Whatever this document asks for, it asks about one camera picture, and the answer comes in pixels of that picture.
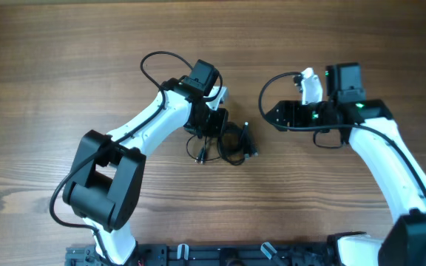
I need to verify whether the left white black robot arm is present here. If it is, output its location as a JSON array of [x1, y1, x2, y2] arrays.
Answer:
[[62, 60, 227, 265]]

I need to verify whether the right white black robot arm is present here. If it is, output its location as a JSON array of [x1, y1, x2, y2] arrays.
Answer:
[[260, 63, 426, 265]]

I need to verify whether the black usb cable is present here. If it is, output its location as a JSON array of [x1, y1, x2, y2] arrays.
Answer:
[[216, 121, 259, 166]]

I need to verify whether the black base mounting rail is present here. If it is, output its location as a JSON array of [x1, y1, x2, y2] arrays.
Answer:
[[64, 242, 332, 266]]

